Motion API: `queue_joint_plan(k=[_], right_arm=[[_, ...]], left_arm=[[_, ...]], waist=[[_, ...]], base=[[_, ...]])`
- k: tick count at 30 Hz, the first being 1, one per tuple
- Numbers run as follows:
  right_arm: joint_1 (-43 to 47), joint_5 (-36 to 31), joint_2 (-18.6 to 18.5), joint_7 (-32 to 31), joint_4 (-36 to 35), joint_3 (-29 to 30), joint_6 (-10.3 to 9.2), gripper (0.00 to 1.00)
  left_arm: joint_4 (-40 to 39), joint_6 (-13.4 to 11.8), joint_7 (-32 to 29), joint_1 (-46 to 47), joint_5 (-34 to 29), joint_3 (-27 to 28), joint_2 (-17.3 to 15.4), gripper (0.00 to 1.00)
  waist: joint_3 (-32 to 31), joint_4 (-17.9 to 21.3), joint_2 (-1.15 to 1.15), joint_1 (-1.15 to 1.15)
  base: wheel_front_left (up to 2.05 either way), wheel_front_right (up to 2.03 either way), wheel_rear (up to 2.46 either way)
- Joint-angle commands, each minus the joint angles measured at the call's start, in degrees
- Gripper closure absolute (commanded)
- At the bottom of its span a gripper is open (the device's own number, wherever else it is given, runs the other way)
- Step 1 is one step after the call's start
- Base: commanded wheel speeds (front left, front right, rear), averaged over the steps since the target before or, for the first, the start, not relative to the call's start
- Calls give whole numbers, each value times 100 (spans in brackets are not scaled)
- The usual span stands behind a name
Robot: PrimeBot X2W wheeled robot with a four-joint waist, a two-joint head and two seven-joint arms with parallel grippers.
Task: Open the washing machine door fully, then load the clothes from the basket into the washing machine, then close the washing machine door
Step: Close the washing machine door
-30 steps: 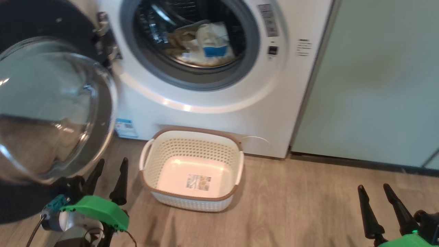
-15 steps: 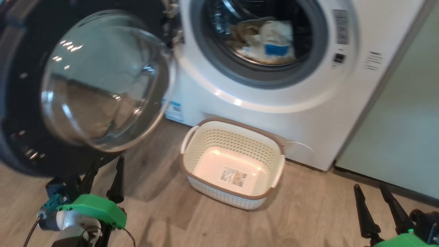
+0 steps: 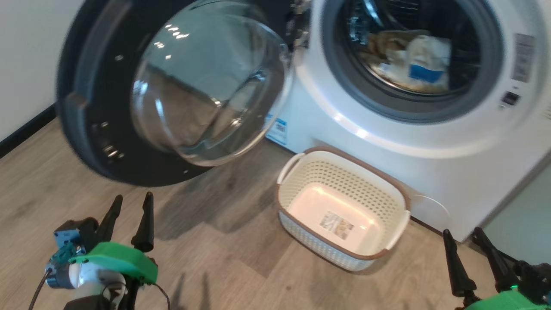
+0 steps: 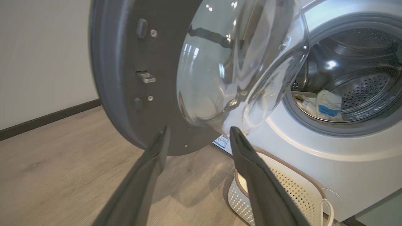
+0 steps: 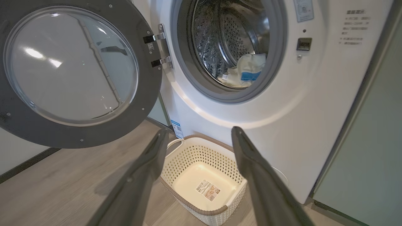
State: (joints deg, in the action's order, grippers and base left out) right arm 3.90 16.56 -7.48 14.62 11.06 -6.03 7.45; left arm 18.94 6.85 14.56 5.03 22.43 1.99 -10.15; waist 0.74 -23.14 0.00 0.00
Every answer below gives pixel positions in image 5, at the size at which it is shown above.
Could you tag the cream hooded garment blue cuff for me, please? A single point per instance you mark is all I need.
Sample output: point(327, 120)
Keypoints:
point(251, 62)

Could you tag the cream printed garment blue cuff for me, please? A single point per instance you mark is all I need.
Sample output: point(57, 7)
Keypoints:
point(230, 80)

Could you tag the basket bottom barcode label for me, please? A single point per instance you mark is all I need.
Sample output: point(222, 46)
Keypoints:
point(207, 190)

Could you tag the black door latch socket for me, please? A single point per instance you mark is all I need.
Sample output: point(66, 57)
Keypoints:
point(304, 44)

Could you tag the cream perforated brown-rimmed laundry basket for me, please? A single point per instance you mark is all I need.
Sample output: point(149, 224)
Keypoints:
point(201, 153)

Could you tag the white front-load washing machine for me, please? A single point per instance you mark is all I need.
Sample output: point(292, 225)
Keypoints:
point(282, 110)

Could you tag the small white instruction sticker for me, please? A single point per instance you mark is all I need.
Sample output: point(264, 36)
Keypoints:
point(304, 9)

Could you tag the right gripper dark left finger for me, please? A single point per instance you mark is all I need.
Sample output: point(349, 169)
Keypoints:
point(132, 194)

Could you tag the blue energy label sticker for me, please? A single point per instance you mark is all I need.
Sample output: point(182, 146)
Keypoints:
point(177, 128)

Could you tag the white printed instruction label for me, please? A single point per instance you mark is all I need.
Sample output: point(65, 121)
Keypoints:
point(353, 28)

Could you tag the round black glass washer door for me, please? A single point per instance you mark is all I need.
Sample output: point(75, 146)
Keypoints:
point(72, 62)

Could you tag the stainless steel washing machine drum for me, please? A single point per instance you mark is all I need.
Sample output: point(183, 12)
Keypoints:
point(226, 31)

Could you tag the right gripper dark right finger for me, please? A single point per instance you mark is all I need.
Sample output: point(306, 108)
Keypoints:
point(270, 194)

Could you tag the white round filter cover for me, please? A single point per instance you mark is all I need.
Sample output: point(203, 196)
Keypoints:
point(281, 175)

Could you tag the metal washing machine door hinge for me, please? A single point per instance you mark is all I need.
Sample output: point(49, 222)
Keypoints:
point(163, 44)

